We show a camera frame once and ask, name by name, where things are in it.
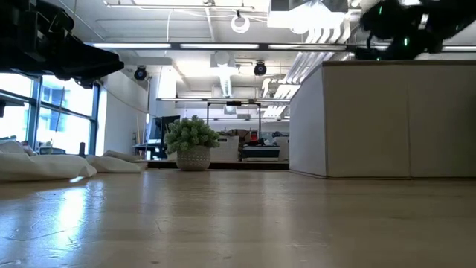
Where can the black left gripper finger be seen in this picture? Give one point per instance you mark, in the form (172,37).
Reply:
(96,67)

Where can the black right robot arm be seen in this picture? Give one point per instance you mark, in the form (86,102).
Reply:
(409,26)

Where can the ceiling light strip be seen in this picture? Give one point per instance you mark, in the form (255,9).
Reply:
(219,46)
(130,45)
(306,47)

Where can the black round ceiling fixture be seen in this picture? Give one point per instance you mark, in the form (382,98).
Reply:
(140,73)
(260,69)

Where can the black monitor on desk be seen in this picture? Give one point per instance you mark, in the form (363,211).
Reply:
(163,126)

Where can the white garment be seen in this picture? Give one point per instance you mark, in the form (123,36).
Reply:
(111,164)
(44,165)

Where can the green succulent plant in pot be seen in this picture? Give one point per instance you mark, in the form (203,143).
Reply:
(191,137)

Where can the navy white striped box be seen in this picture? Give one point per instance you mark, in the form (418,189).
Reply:
(260,153)

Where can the window with blue frame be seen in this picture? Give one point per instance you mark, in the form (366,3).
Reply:
(35,111)

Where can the black rectangular frame stand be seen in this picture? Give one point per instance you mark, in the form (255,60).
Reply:
(208,119)

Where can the white ceiling duct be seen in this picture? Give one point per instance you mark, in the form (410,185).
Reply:
(305,15)

